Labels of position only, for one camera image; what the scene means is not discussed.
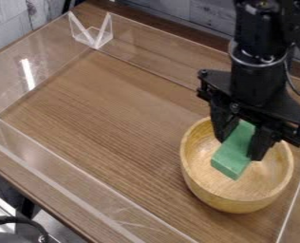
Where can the clear acrylic tray wall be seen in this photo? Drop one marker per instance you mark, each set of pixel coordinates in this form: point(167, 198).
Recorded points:
point(92, 119)

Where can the green rectangular block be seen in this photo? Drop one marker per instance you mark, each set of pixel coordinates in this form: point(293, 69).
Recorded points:
point(230, 158)

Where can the light wooden bowl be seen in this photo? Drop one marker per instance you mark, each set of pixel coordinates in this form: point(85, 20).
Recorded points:
point(260, 183)

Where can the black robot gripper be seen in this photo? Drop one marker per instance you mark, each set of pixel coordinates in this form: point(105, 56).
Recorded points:
point(251, 93)

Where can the clear acrylic corner bracket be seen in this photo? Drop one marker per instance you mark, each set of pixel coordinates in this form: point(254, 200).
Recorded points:
point(93, 37)

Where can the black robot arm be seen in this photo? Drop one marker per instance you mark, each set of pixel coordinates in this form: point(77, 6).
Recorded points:
point(267, 28)

